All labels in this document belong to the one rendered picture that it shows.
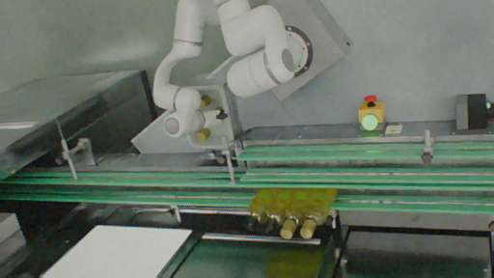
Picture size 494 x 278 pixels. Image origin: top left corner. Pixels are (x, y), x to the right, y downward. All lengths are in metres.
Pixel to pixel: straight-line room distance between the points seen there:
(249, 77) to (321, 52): 0.33
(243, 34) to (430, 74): 0.61
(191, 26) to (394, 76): 0.62
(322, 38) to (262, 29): 0.29
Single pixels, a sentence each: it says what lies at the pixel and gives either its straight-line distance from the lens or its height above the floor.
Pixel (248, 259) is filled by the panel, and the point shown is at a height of 1.12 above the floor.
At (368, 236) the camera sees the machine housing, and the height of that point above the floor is 0.92.
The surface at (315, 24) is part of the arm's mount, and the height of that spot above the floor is 0.87.
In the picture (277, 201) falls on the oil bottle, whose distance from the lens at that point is 1.58.
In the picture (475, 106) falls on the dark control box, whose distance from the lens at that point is 1.59.
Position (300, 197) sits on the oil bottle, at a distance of 1.59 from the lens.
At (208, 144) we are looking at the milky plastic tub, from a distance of 1.83.
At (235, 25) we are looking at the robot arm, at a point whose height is 1.12.
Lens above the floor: 2.32
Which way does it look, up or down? 58 degrees down
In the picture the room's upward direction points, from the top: 139 degrees counter-clockwise
